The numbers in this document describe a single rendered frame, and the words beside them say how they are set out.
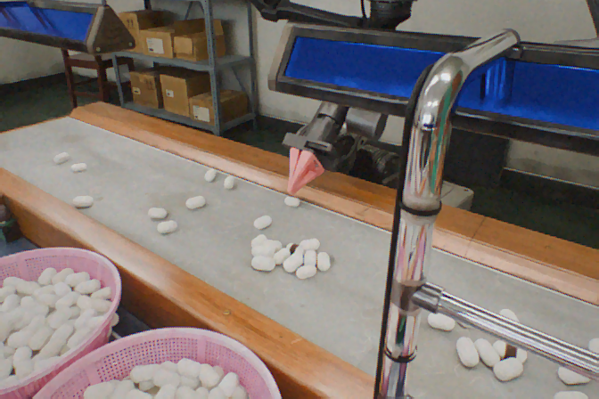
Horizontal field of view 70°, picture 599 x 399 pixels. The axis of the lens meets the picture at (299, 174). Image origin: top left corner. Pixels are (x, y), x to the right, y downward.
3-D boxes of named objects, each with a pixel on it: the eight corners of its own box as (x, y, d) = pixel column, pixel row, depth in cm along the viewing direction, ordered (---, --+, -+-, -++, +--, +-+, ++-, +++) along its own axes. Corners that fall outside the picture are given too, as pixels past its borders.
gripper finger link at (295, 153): (304, 192, 72) (328, 146, 74) (271, 181, 76) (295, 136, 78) (318, 208, 77) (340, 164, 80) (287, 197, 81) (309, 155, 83)
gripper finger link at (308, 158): (292, 189, 73) (316, 142, 75) (261, 177, 77) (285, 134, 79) (307, 204, 79) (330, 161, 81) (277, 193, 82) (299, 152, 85)
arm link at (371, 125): (349, 78, 88) (340, 57, 80) (403, 93, 83) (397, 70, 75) (326, 131, 86) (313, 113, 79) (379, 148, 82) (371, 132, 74)
